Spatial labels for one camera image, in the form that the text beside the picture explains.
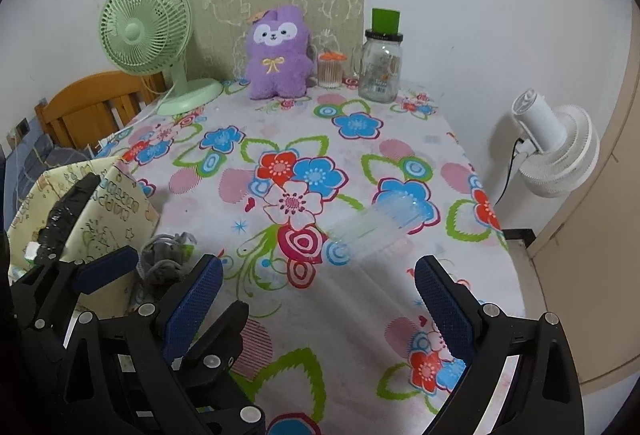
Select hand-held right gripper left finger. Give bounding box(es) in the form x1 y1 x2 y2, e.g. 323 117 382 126
65 255 224 435

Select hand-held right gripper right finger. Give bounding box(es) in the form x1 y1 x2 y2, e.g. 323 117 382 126
415 256 586 435

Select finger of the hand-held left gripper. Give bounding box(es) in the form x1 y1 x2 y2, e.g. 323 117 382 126
170 300 266 435
10 246 139 343

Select grey socks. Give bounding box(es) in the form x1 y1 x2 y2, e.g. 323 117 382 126
137 231 196 287

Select yellow patterned storage box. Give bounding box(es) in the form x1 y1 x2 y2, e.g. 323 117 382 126
7 156 161 316

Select floral tablecloth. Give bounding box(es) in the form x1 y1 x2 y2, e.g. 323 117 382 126
95 77 526 435

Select clear plastic cup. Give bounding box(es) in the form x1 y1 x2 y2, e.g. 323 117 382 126
325 202 426 261

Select blue plaid bedding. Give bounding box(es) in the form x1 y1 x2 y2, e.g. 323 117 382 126
0 135 101 236

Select beige door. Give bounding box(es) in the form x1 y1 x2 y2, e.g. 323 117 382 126
525 5 640 386

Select orange wooden chair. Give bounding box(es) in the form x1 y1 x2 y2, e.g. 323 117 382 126
35 71 168 150

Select white fan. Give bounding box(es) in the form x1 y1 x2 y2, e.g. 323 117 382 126
511 87 601 199

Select green desk fan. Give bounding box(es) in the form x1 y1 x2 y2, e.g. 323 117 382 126
99 0 223 116

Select glass jar with green top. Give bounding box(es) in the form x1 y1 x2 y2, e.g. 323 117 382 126
351 7 405 104

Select purple plush toy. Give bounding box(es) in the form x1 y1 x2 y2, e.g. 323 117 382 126
243 5 313 100

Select cotton swab container orange lid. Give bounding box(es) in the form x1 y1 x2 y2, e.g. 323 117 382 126
317 51 347 90

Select green patterned board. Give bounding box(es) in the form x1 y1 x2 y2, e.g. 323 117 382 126
186 0 367 88

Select black floor bracket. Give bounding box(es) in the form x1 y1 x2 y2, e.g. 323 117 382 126
501 227 537 250

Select black fan cable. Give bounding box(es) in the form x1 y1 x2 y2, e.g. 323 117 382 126
492 137 525 210

